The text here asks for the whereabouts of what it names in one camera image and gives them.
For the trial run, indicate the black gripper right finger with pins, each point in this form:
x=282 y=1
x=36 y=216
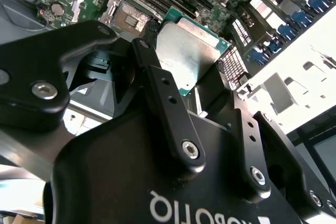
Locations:
x=253 y=155

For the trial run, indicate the silver CPU chip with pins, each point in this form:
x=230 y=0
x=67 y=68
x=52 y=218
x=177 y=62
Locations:
x=183 y=51

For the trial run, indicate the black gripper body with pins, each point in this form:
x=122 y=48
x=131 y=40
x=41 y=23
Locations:
x=118 y=169

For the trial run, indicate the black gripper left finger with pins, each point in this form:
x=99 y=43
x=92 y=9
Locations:
x=26 y=64

